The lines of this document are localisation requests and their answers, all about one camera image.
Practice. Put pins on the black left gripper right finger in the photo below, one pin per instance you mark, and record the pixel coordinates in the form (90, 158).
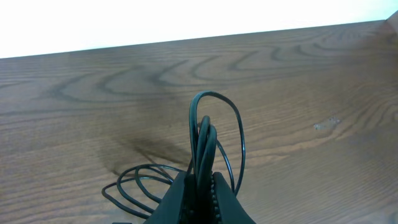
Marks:
(227, 209)

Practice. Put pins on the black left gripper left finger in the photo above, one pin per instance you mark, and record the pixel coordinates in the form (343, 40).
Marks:
(168, 211)

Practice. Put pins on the clear tape piece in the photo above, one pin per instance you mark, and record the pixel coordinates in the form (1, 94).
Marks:
(329, 123)

